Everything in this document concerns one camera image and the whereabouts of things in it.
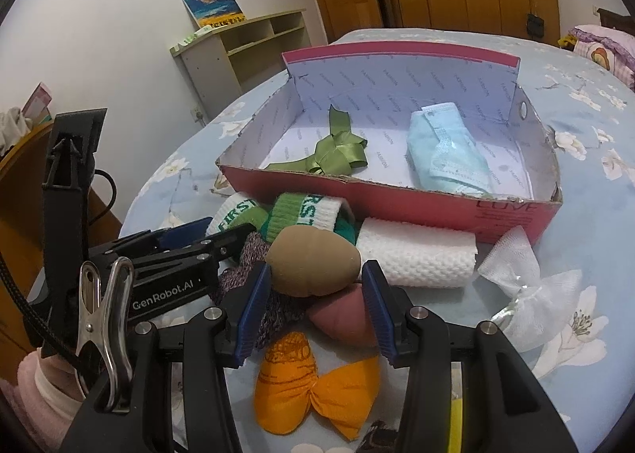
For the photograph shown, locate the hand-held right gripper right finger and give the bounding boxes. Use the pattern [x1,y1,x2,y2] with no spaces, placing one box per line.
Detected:
[361,259,579,453]

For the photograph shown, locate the white textured cloth roll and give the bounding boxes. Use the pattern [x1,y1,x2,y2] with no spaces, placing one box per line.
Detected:
[356,216,479,289]

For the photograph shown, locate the green white packet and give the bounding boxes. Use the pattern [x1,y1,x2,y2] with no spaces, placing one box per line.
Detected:
[171,27,212,50]

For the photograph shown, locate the green striped sock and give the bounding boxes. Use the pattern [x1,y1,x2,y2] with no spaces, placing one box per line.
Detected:
[260,192,358,246]

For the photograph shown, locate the metal spring clip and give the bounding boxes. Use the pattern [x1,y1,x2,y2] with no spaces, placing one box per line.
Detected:
[75,257,136,414]

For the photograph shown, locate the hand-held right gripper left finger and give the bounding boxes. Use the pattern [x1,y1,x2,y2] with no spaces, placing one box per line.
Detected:
[62,262,273,453]

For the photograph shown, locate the beige wooden shelf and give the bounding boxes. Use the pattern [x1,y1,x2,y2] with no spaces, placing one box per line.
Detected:
[169,9,313,119]

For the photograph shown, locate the black braided cable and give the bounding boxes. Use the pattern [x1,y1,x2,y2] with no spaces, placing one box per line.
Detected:
[0,250,87,379]

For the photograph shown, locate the green satin ribbon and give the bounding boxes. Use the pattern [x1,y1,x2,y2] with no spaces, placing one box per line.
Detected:
[265,105,370,175]

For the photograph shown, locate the pink carton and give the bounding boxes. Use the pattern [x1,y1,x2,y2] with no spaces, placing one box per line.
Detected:
[20,83,53,124]

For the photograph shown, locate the pink cartoon print pillow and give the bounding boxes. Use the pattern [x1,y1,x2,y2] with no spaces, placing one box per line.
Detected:
[568,24,635,89]

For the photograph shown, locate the pink cardboard box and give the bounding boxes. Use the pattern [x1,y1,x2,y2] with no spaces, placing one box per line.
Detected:
[216,40,564,246]

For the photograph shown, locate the bed with floral sheet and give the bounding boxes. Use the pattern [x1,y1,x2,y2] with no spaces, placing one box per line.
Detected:
[119,27,635,453]

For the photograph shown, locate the white cuff sock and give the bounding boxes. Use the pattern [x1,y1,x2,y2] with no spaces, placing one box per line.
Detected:
[206,191,271,238]

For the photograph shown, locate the dark wooden headboard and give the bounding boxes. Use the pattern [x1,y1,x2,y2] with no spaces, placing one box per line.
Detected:
[598,8,635,35]

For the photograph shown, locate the pink makeup sponge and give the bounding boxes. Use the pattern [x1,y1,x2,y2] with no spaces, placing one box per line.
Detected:
[305,283,383,347]

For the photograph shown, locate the blue and yellow painting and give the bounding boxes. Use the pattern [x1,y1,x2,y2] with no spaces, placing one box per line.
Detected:
[182,0,247,30]

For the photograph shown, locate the white mesh bow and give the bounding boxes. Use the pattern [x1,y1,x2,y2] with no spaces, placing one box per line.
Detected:
[477,225,583,352]

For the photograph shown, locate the grey knitted cloth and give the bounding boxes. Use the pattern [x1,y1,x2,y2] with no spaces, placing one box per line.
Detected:
[213,232,308,349]

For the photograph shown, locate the person's left forearm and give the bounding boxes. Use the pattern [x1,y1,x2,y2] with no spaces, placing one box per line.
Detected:
[0,349,87,453]

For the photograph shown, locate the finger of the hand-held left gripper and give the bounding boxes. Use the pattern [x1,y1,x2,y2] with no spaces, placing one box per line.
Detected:
[149,224,253,280]
[116,216,215,255]

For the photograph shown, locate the orange cloth bow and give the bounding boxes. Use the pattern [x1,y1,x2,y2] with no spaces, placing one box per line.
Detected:
[254,331,383,441]

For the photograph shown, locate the wooden desk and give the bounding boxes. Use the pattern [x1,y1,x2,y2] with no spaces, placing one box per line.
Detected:
[0,121,122,384]

